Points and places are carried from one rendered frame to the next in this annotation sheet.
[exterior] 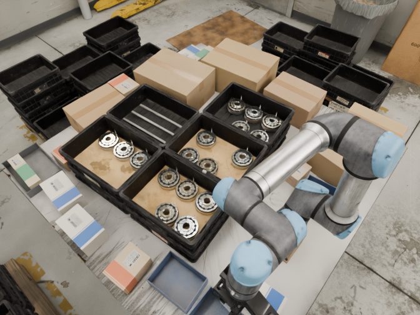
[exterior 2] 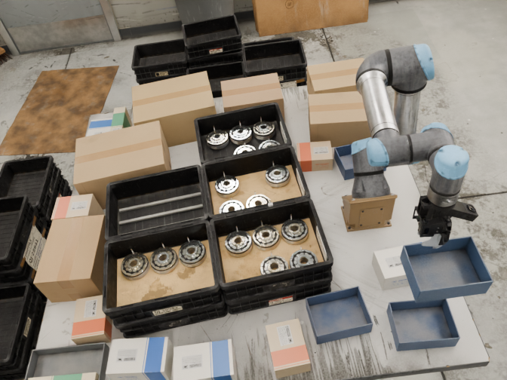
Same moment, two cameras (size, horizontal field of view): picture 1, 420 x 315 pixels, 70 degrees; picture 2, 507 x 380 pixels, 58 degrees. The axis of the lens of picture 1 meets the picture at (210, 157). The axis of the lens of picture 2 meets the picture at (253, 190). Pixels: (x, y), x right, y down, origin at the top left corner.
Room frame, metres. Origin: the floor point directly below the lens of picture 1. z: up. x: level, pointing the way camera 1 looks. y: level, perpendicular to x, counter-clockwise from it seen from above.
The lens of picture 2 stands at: (-0.07, 0.75, 2.30)
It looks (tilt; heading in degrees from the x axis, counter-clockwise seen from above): 49 degrees down; 321
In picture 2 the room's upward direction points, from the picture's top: 9 degrees counter-clockwise
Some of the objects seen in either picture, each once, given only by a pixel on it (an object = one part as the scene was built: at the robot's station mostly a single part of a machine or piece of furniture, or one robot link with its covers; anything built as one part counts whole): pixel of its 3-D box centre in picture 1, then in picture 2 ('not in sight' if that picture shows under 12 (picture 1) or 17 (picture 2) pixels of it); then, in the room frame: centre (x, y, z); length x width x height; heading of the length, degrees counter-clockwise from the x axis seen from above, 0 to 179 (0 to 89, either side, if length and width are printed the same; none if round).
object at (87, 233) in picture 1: (82, 229); (205, 365); (0.55, 0.58, 0.74); 0.20 x 0.12 x 0.09; 50
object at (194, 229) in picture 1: (186, 226); (303, 261); (0.51, 0.10, 0.86); 0.10 x 0.10 x 0.01
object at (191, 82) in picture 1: (175, 82); (124, 165); (1.51, 0.22, 0.80); 0.40 x 0.30 x 0.20; 57
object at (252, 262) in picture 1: (249, 266); (449, 169); (0.18, -0.08, 1.42); 0.09 x 0.08 x 0.11; 133
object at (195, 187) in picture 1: (187, 189); (265, 235); (0.70, 0.10, 0.86); 0.10 x 0.10 x 0.01
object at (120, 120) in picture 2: (200, 58); (119, 126); (1.78, 0.07, 0.79); 0.24 x 0.06 x 0.06; 139
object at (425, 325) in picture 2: not in sight; (421, 323); (0.09, -0.03, 0.73); 0.20 x 0.15 x 0.07; 47
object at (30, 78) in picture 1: (39, 94); not in sight; (1.88, 1.41, 0.37); 0.40 x 0.30 x 0.45; 139
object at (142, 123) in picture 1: (154, 120); (159, 209); (1.11, 0.30, 0.87); 0.40 x 0.30 x 0.11; 55
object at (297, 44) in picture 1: (285, 50); (165, 72); (2.60, -0.74, 0.31); 0.40 x 0.30 x 0.34; 49
